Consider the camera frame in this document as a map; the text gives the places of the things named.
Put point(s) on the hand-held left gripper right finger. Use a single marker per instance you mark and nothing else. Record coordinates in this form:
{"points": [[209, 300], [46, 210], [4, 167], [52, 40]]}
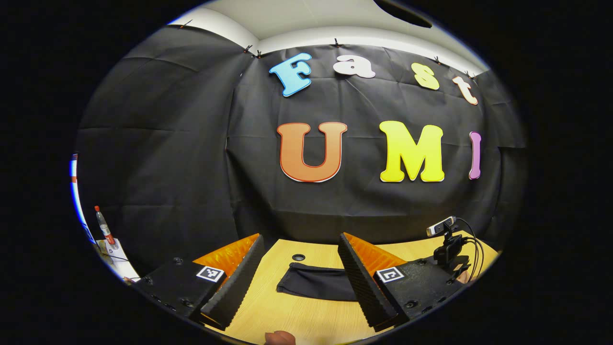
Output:
{"points": [[364, 292]]}

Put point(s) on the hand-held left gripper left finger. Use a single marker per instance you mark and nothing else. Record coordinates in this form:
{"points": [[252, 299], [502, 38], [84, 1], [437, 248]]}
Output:
{"points": [[239, 287]]}

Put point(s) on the black jeans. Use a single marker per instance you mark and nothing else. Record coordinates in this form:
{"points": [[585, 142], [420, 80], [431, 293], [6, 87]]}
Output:
{"points": [[316, 285]]}

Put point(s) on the black table grommet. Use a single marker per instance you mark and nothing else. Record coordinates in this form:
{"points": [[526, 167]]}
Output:
{"points": [[298, 257]]}

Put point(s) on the white paper box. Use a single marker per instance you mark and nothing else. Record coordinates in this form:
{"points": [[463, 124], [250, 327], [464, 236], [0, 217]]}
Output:
{"points": [[117, 256]]}

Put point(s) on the red capped white bottle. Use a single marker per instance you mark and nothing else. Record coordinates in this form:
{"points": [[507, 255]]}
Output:
{"points": [[103, 225]]}

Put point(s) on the white banner with blue edge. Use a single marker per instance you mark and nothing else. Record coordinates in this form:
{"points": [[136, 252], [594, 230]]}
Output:
{"points": [[74, 201]]}

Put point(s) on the dark ceiling fixture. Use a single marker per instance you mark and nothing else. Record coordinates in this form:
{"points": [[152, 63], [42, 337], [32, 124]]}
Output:
{"points": [[402, 12]]}

